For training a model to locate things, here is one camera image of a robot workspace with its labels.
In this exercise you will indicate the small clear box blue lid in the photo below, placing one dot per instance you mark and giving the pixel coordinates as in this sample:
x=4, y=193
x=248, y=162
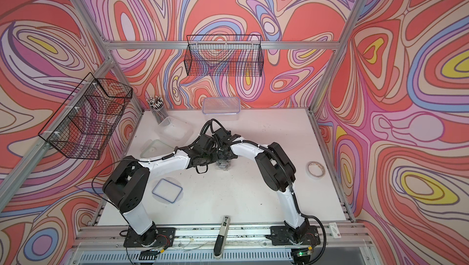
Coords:
x=224, y=164

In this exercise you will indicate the black wire basket wall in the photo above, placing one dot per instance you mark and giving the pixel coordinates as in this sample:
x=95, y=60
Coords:
x=90, y=121
x=224, y=55

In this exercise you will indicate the translucent green lunch box lid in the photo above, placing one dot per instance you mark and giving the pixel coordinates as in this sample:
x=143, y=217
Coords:
x=155, y=148

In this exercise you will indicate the tape roll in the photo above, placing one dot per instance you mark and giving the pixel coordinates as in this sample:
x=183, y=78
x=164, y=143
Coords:
x=315, y=170

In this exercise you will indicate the large clear box blue lid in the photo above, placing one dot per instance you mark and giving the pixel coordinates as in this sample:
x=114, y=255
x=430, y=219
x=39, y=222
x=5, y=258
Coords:
x=222, y=108

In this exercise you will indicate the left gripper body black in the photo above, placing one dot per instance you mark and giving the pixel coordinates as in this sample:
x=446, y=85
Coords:
x=208, y=158

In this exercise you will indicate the mesh pen cup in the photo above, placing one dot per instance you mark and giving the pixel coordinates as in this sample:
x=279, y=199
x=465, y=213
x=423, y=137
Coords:
x=158, y=109

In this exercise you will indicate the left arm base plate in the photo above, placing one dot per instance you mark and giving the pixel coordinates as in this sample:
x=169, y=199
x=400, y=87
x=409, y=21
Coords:
x=158, y=237

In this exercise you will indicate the small blue rimmed lid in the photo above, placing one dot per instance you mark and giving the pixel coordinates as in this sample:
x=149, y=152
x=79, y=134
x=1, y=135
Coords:
x=167, y=191

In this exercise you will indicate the white red label tag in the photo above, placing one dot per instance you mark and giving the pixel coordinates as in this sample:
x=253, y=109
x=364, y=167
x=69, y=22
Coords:
x=334, y=230

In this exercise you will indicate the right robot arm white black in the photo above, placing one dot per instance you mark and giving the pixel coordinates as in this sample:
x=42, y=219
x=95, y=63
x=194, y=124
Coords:
x=277, y=171

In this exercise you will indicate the black wire basket back wall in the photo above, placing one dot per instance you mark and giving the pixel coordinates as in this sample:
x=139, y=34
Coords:
x=224, y=55

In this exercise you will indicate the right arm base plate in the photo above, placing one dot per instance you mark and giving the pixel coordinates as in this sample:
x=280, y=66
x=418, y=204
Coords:
x=284, y=235

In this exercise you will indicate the black white marker pen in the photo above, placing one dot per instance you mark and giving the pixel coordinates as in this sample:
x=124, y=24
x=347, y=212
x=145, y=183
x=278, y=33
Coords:
x=221, y=238

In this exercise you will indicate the black wire basket left wall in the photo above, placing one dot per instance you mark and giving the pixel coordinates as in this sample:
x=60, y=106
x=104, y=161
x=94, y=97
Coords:
x=90, y=121

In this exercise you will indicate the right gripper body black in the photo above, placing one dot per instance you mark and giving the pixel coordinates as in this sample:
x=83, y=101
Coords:
x=223, y=155

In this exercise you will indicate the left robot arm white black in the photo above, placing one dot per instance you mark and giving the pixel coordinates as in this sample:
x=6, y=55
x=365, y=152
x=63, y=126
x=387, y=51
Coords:
x=126, y=186

